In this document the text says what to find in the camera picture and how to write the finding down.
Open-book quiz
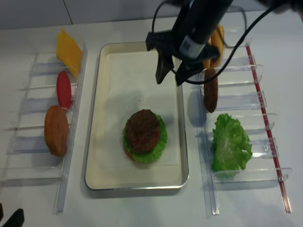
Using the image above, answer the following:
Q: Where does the clear acrylic left rack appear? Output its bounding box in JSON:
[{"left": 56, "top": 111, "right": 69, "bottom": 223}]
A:
[{"left": 0, "top": 46, "right": 88, "bottom": 213}]

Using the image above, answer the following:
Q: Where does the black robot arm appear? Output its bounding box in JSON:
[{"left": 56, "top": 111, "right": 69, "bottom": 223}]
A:
[{"left": 145, "top": 0, "right": 303, "bottom": 86}]

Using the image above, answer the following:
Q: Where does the cream metal tray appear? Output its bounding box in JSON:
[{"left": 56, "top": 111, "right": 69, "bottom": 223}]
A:
[{"left": 85, "top": 42, "right": 189, "bottom": 191}]

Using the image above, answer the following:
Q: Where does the brown meat patty rear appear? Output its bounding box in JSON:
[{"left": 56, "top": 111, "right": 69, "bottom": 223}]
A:
[{"left": 204, "top": 78, "right": 218, "bottom": 113}]

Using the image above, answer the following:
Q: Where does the red tomato slice in rack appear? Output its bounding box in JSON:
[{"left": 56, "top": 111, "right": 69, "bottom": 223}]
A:
[{"left": 56, "top": 71, "right": 71, "bottom": 109}]

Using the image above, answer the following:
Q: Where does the brown meat patty front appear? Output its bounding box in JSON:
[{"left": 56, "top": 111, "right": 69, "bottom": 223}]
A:
[{"left": 125, "top": 109, "right": 160, "bottom": 154}]

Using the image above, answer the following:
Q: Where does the white paper tray liner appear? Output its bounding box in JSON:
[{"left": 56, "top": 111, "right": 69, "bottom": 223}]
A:
[{"left": 100, "top": 52, "right": 179, "bottom": 168}]

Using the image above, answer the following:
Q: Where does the red tomato slice on tray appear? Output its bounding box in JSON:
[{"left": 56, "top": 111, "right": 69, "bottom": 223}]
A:
[{"left": 125, "top": 149, "right": 134, "bottom": 161}]

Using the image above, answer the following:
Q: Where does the yellow cheese slice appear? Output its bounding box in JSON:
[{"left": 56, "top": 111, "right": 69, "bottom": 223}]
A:
[{"left": 56, "top": 29, "right": 82, "bottom": 79}]

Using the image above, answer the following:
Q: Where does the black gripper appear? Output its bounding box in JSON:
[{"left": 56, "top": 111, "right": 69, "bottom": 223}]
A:
[{"left": 145, "top": 28, "right": 220, "bottom": 86}]

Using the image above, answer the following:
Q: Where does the green lettuce leaf in rack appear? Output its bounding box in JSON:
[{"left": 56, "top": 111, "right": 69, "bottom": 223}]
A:
[{"left": 212, "top": 113, "right": 252, "bottom": 172}]

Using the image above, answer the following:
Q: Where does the red rack rail strip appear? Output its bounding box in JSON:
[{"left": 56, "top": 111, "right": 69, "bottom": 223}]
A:
[{"left": 246, "top": 45, "right": 292, "bottom": 213}]

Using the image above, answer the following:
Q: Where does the clear acrylic right rack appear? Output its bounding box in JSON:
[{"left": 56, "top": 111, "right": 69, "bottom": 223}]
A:
[{"left": 192, "top": 39, "right": 292, "bottom": 216}]

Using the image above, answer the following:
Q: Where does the tan bun half right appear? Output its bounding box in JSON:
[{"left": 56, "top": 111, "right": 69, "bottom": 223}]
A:
[{"left": 210, "top": 24, "right": 224, "bottom": 68}]

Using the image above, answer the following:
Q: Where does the tan bun half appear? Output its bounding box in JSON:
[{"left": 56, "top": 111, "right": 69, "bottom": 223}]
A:
[
  {"left": 210, "top": 24, "right": 224, "bottom": 68},
  {"left": 203, "top": 26, "right": 221, "bottom": 69}
]

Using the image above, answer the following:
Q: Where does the brown bun in left rack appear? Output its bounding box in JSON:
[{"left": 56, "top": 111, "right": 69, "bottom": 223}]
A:
[{"left": 44, "top": 105, "right": 69, "bottom": 157}]

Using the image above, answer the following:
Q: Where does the green lettuce leaf on tray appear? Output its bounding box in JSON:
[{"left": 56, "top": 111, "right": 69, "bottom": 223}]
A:
[{"left": 122, "top": 114, "right": 168, "bottom": 164}]

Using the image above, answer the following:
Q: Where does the clear acrylic rack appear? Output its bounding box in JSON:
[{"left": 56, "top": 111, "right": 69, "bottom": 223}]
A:
[
  {"left": 192, "top": 39, "right": 292, "bottom": 216},
  {"left": 0, "top": 46, "right": 88, "bottom": 213}
]

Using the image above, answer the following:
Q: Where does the brown meat patty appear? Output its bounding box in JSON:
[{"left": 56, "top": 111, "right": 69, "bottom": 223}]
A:
[
  {"left": 204, "top": 78, "right": 218, "bottom": 113},
  {"left": 125, "top": 109, "right": 160, "bottom": 154}
]

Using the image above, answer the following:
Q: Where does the black camera cable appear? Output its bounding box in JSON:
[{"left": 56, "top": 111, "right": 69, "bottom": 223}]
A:
[{"left": 151, "top": 0, "right": 282, "bottom": 85}]

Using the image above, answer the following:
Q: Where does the tan bun half left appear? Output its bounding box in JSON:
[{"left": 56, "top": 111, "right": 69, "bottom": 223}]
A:
[{"left": 203, "top": 26, "right": 221, "bottom": 69}]

